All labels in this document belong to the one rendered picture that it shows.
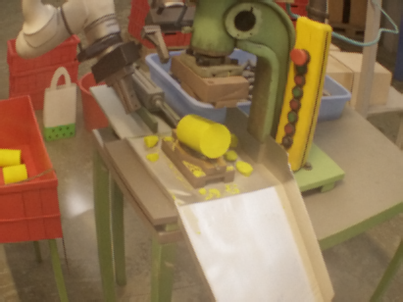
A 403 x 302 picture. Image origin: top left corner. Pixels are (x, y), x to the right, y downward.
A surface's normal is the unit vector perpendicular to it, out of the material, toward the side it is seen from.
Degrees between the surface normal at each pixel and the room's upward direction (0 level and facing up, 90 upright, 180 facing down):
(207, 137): 74
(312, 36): 85
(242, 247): 30
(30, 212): 90
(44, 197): 90
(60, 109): 85
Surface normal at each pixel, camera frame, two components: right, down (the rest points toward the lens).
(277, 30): 0.46, 0.48
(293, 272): 0.33, -0.51
